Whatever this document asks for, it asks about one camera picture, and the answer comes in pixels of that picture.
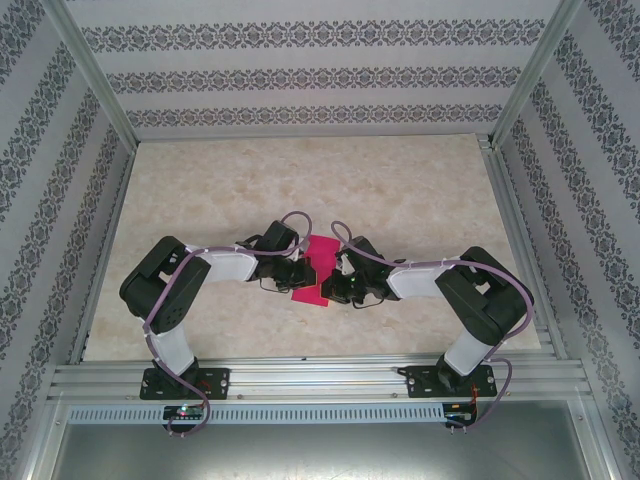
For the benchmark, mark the pink paper sheet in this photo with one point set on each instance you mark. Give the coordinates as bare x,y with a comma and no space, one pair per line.
322,250

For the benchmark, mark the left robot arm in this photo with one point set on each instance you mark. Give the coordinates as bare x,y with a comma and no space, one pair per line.
225,265

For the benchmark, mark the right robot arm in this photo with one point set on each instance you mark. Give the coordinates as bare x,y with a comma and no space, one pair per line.
415,282

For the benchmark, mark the grey metal sheet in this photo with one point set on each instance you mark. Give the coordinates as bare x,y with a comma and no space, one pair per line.
320,455

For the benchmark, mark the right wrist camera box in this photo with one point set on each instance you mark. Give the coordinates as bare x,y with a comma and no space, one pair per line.
345,264

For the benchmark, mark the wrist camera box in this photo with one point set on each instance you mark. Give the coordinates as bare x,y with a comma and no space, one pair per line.
298,255
345,264

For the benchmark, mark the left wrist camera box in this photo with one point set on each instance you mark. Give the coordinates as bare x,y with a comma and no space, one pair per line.
298,255

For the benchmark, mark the aluminium mounting rail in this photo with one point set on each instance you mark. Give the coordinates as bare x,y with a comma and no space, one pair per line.
320,380

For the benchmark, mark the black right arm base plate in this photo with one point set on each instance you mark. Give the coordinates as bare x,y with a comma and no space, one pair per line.
420,382

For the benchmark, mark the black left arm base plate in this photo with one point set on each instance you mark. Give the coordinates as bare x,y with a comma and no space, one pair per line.
217,382

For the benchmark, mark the aluminium side rail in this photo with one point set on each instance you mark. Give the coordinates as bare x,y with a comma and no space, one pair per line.
104,250
512,225

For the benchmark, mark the aluminium frame post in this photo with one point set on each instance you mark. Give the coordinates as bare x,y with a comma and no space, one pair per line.
535,75
96,75

